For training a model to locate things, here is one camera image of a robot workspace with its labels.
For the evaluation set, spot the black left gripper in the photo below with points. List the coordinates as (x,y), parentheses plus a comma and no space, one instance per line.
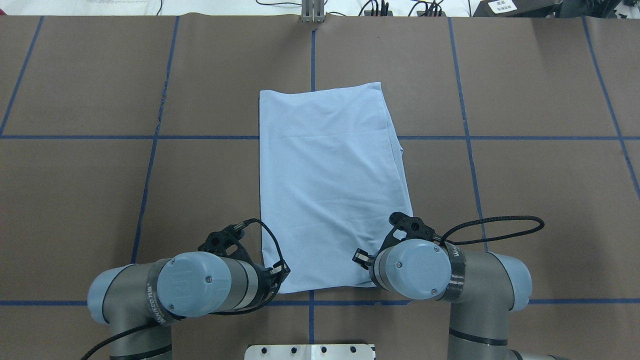
(265,276)

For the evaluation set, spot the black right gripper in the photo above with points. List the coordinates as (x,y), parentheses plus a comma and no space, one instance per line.
(361,257)

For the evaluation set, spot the light blue t-shirt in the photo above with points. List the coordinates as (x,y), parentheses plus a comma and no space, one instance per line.
(330,175)

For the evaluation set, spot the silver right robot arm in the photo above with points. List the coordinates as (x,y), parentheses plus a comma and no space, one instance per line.
(482,287)

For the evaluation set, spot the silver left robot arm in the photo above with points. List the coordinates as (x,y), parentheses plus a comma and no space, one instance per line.
(141,302)

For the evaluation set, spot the black box with label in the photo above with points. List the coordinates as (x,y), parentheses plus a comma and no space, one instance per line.
(517,8)

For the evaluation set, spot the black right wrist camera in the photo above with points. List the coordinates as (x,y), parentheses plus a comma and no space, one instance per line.
(405,227)

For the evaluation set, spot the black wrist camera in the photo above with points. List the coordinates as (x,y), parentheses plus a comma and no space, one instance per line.
(405,227)
(226,243)

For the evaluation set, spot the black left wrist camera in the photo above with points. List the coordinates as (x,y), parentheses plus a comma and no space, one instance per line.
(226,243)

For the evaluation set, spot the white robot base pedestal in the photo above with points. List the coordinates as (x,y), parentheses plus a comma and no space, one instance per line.
(335,351)

